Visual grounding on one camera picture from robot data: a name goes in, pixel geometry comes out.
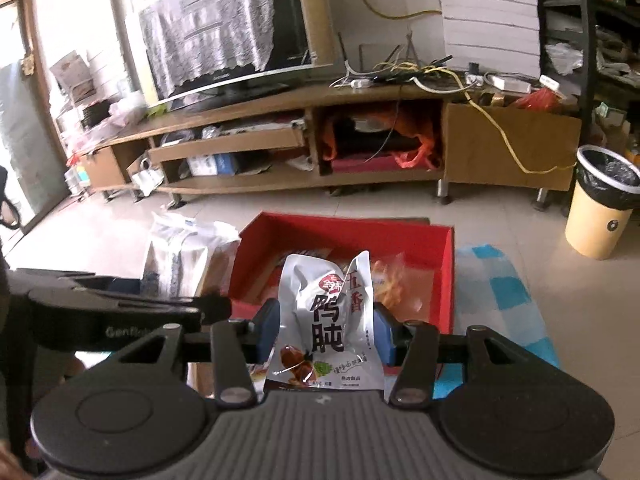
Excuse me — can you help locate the silver duck gizzard snack pouch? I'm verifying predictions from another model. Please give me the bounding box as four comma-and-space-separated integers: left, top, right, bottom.
267, 250, 384, 390

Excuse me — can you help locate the orange snack bag in box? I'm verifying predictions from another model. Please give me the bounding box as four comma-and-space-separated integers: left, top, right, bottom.
371, 254, 435, 322

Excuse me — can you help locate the blue white checkered tablecloth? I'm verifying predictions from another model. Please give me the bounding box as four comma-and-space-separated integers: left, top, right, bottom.
432, 244, 561, 401

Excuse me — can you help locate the white plastic bag on floor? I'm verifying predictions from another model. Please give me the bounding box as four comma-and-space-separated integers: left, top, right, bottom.
141, 212, 241, 299

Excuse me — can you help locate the red cardboard box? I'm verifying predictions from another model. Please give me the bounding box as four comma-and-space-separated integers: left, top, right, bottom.
228, 214, 454, 343

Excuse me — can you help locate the blue white small box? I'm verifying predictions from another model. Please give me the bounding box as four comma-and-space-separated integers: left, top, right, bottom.
186, 154, 240, 177

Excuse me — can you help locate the wooden TV stand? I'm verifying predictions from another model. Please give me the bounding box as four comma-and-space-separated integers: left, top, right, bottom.
80, 84, 582, 200

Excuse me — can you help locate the orange plastic bag in cabinet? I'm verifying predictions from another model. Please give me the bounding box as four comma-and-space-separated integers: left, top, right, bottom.
319, 103, 442, 174

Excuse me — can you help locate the yellow trash bin black liner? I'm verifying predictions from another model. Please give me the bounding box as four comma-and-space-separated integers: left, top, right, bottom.
565, 145, 639, 260

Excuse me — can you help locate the flat screen television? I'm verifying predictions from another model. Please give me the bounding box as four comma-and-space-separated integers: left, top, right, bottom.
132, 0, 337, 103

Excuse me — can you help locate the white lace TV cover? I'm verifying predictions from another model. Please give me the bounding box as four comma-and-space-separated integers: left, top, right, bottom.
139, 0, 274, 100

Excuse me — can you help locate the black metal shelf rack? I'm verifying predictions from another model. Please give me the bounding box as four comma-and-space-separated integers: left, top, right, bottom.
538, 0, 639, 144

